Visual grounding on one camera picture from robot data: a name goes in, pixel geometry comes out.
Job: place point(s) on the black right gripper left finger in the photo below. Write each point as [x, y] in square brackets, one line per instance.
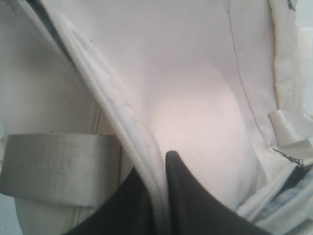
[127, 212]

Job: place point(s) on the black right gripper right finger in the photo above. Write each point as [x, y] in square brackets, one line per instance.
[194, 211]

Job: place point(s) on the metal zipper pull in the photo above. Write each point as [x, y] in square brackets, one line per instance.
[298, 162]

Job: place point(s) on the cream white duffel bag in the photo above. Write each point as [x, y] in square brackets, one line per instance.
[90, 89]

